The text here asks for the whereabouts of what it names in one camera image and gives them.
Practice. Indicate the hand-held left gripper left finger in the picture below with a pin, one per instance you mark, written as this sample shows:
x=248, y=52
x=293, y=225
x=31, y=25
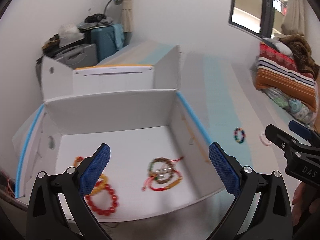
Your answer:
x=96, y=170

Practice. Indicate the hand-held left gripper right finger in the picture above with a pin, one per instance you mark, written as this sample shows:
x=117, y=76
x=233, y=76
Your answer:
x=223, y=170

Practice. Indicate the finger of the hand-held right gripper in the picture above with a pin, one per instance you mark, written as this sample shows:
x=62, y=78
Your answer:
x=300, y=128
x=277, y=135

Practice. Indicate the white cardboard box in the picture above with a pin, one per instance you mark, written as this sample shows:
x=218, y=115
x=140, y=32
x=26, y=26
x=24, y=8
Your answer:
x=125, y=110

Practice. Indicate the person's right hand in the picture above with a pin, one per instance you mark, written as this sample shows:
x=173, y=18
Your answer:
x=298, y=198

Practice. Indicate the floral quilt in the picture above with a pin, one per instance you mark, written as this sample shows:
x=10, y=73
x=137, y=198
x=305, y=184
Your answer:
x=292, y=107

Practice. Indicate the striped folded blankets pile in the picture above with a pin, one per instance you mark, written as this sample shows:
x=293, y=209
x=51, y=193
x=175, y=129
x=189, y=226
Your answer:
x=282, y=77

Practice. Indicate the striped bed sheet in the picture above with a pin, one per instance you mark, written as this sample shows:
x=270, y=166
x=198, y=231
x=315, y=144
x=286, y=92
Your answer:
x=225, y=92

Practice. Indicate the brown patterned blanket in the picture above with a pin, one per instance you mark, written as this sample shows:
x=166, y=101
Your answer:
x=300, y=47

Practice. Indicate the grey pillow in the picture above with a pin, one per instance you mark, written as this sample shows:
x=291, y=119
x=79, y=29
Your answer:
x=281, y=47

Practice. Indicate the beige curtain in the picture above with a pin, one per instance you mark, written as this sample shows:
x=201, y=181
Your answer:
x=127, y=5
x=298, y=10

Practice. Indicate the grey suitcase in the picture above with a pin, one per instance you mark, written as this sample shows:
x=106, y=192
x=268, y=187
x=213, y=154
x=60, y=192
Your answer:
x=75, y=53

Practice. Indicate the dark framed window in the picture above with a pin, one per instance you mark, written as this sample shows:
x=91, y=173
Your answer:
x=266, y=5

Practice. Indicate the blue suitcase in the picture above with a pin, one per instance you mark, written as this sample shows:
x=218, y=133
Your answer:
x=103, y=42

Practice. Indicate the light blue cloth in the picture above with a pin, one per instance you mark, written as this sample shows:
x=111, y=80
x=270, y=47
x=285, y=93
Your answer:
x=119, y=36

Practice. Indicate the white plastic bag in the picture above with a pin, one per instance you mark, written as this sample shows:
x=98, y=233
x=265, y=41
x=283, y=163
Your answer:
x=68, y=33

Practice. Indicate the dark clothes pile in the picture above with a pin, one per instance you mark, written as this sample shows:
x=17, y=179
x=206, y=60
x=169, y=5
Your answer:
x=96, y=20

